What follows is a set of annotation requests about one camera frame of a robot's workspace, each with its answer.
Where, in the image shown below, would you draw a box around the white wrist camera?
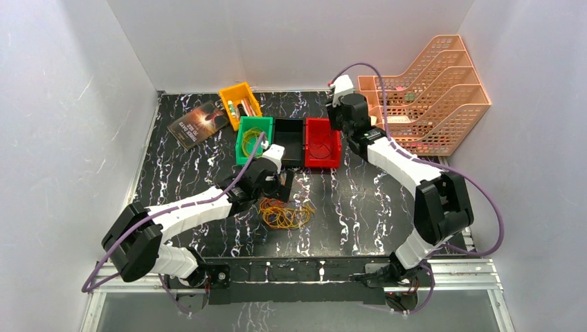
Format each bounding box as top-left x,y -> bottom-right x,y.
328,75 -> 355,108
261,144 -> 285,174

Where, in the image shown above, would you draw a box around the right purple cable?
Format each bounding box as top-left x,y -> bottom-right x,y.
329,62 -> 505,317

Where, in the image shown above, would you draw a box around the dark paperback book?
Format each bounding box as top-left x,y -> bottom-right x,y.
168,101 -> 230,150

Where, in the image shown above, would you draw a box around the orange yellow cables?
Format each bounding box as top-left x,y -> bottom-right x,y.
258,196 -> 317,230

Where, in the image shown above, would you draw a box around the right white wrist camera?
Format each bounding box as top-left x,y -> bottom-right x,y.
328,75 -> 355,108

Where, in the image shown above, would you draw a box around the yellow plastic bin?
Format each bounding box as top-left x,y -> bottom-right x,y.
218,82 -> 262,131

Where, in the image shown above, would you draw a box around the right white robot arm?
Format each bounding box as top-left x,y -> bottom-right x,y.
326,93 -> 473,286

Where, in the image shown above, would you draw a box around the yellow cables in green bin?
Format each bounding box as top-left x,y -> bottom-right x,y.
241,127 -> 270,160

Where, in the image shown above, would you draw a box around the black plastic bin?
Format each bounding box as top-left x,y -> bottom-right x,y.
273,118 -> 305,167

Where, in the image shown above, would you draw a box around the peach plastic file rack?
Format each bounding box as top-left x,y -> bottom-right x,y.
357,35 -> 491,157

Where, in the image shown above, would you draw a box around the dark red cable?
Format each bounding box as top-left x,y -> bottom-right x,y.
308,130 -> 336,160

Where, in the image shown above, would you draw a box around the red plastic bin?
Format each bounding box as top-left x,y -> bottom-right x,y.
304,118 -> 342,169

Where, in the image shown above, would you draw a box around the green plastic bin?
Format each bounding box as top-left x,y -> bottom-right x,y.
235,117 -> 274,165

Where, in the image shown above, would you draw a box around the markers in yellow bin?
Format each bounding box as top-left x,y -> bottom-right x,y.
228,98 -> 255,120

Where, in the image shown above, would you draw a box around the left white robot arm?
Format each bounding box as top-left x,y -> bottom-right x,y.
101,157 -> 295,288

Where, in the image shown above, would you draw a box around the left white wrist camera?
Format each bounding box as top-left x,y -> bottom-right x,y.
261,144 -> 285,174

